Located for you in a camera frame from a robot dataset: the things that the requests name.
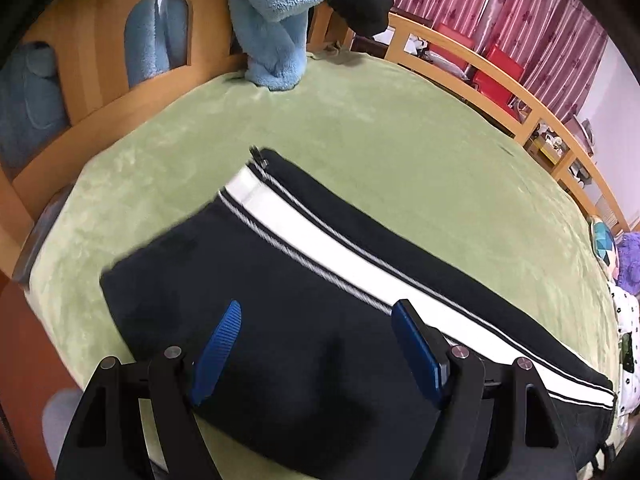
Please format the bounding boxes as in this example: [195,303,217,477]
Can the purple plush toy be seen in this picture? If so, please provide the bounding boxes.
[611,231,640,295]

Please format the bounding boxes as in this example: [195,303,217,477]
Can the pink flowered curtain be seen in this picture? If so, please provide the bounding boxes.
[372,0,610,123]

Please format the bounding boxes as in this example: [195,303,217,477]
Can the red chair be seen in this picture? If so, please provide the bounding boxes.
[472,45,526,106]
[425,22,476,78]

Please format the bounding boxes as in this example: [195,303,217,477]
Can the wooden bed frame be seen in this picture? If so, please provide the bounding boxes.
[0,0,632,286]

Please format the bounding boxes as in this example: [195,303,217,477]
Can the colourful pillow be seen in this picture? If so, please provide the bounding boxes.
[590,216,618,263]

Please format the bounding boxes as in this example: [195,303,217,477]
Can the light blue fleece garment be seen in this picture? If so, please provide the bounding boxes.
[80,0,337,92]

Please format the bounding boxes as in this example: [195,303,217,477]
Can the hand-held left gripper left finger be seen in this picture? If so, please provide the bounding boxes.
[55,300,243,480]

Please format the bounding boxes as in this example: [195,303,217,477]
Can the blue plush cushion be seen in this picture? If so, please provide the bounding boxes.
[0,42,70,171]

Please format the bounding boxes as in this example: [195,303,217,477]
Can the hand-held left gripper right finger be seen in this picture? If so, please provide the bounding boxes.
[391,299,591,480]

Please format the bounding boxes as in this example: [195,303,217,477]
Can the green fleece blanket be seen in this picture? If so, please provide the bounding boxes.
[22,50,623,480]

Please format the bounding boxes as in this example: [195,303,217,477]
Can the black pants with white stripe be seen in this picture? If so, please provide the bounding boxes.
[100,146,617,480]

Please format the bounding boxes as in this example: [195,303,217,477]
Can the white flowered cloth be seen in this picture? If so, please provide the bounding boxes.
[606,280,640,431]

